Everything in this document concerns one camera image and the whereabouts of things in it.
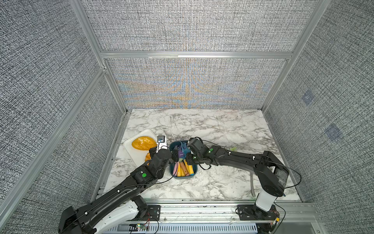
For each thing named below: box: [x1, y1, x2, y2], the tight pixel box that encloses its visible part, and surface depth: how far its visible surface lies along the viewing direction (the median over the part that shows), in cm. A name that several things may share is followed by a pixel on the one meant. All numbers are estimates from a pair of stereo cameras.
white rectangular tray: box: [122, 129, 158, 168], surface depth 100 cm
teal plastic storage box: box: [169, 140, 198, 179], surface depth 86 cm
